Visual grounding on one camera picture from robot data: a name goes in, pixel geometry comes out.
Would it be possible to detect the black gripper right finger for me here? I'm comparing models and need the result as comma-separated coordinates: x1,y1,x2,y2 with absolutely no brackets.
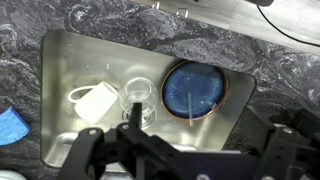
238,105,320,180

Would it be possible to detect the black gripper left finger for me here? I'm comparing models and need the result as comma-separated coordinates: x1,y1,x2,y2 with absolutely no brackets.
56,102,188,180

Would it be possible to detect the clear drinking glass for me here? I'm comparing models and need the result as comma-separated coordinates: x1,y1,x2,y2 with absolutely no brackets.
118,77,158,123

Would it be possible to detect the metal sink drain strainer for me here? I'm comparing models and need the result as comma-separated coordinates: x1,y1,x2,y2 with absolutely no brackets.
121,108,157,130

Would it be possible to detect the stainless steel sink basin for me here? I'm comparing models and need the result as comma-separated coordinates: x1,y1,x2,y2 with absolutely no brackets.
39,29,257,169

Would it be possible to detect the small white bowl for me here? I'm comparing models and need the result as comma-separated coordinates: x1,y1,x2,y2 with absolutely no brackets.
0,169,28,180

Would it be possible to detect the white ceramic mug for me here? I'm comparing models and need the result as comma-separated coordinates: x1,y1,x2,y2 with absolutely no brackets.
67,80,120,125

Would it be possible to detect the blue plate with brown rim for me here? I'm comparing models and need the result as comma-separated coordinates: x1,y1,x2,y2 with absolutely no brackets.
160,60,230,122

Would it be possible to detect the blue sponge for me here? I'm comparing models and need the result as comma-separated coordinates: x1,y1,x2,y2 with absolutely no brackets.
0,106,31,147

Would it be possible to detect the thin black floor cable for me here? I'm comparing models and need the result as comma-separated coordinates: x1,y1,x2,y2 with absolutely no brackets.
256,4,320,48

